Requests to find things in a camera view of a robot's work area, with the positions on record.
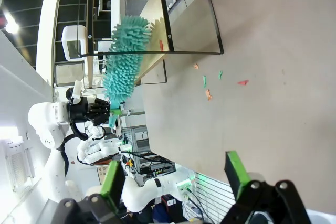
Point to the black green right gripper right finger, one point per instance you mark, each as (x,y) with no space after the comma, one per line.
(252,195)

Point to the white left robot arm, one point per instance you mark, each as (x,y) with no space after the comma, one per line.
(44,121)

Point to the white box appliance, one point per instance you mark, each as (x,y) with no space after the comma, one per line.
(73,43)

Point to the large orange paper scrap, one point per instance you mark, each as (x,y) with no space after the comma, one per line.
(209,95)

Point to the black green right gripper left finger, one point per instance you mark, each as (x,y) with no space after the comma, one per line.
(110,182)

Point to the long green paper scrap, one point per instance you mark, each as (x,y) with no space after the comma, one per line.
(204,81)

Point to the short green paper scrap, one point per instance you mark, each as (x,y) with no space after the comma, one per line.
(220,74)

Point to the black electronics box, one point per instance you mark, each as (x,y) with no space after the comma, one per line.
(157,168)

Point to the red paper scrap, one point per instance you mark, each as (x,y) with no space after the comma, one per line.
(161,44)
(243,82)

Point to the teal microfiber duster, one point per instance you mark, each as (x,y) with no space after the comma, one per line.
(123,72)

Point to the slotted aluminium mounting plate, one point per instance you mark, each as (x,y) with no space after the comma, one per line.
(215,197)

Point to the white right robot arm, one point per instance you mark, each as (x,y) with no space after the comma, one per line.
(147,187)

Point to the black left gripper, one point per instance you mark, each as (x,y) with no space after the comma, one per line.
(78,110)

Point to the black frame wooden shelf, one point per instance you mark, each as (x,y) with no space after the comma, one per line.
(157,24)

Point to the small orange paper scrap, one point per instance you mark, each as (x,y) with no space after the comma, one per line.
(196,66)

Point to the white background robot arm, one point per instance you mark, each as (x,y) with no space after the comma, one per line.
(94,150)

